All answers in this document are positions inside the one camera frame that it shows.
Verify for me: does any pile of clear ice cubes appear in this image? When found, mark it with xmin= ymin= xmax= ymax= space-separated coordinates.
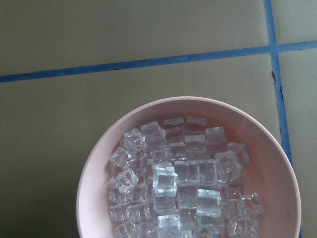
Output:
xmin=108 ymin=116 xmax=264 ymax=238

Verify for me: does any pink bowl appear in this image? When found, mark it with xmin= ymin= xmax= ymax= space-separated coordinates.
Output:
xmin=76 ymin=96 xmax=301 ymax=238

